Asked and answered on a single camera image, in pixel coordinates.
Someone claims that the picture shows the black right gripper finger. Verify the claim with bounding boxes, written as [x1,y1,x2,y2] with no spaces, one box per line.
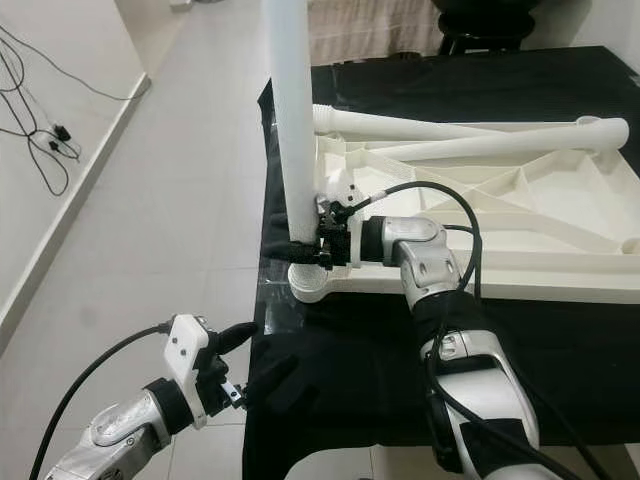
[263,242,334,270]

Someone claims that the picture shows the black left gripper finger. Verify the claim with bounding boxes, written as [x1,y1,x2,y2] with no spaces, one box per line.
[213,320,260,352]
[243,353,303,413]

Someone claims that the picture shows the white plastic table leg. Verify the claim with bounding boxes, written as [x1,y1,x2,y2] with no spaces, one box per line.
[373,116,632,165]
[312,103,516,143]
[258,0,323,247]

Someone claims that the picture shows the clear tape patch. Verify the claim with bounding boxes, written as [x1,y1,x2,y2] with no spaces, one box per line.
[253,268,297,333]

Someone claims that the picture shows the beige skirted side table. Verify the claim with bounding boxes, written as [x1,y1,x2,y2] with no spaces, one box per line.
[305,0,448,67]

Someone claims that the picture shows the black round stool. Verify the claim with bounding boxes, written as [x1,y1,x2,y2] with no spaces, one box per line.
[435,0,538,58]

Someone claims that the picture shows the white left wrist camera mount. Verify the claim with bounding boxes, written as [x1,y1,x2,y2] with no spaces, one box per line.
[164,312,213,403]

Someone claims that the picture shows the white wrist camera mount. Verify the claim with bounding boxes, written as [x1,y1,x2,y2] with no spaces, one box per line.
[164,312,213,403]
[320,163,371,268]

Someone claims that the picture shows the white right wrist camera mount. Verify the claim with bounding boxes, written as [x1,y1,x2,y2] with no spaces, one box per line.
[320,163,371,268]

